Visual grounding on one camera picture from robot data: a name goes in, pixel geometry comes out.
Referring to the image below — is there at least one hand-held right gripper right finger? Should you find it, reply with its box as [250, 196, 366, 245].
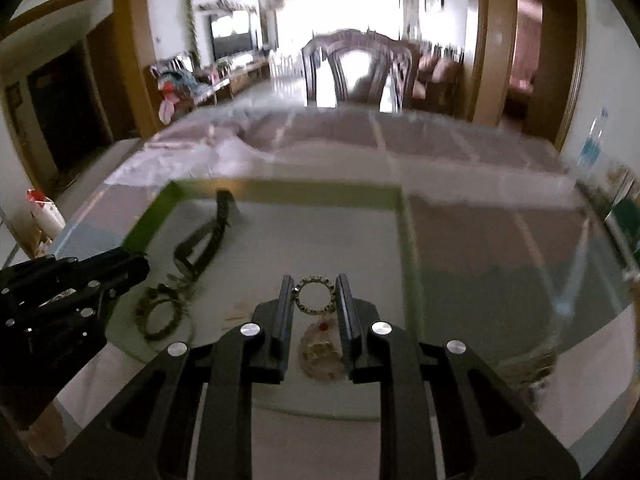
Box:
[335, 273, 583, 480]

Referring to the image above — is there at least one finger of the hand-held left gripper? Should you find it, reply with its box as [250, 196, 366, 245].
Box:
[0, 300, 108, 376]
[0, 252, 151, 311]

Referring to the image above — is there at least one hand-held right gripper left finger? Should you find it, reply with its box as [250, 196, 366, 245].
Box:
[52, 274, 296, 480]

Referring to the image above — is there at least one studded ring bracelet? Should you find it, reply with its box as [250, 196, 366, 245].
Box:
[295, 275, 336, 317]

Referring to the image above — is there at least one beige pendant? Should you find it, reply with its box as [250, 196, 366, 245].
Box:
[298, 317, 347, 381]

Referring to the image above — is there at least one dark beaded bracelet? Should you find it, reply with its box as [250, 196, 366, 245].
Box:
[136, 284, 183, 342]

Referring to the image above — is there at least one green tray with white inside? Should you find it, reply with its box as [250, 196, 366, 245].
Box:
[120, 180, 426, 346]

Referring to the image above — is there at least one black strap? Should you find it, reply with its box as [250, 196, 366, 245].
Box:
[172, 189, 237, 281]

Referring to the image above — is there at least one pile of colourful clothes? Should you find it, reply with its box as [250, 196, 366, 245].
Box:
[157, 67, 198, 123]

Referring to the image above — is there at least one carved dark wooden chair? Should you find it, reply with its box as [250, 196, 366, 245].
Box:
[301, 30, 421, 111]

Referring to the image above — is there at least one wooden television cabinet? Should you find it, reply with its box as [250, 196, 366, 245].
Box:
[200, 55, 273, 101]

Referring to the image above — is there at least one white baby fence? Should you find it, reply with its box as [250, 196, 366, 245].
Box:
[267, 50, 306, 78]

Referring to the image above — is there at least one brown wooden sofa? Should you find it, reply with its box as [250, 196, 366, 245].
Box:
[415, 45, 466, 111]

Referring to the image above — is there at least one green vine garland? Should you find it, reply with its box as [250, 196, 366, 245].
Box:
[182, 0, 201, 68]

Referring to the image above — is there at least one flat screen television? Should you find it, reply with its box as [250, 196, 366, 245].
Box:
[210, 10, 253, 61]

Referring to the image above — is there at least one clear water bottle blue label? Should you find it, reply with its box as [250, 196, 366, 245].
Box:
[577, 107, 611, 181]

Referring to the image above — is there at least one wooden chair with metal frame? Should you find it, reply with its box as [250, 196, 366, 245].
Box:
[147, 52, 221, 111]

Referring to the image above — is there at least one wall shelf with ornaments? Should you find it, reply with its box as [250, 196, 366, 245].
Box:
[197, 0, 258, 13]

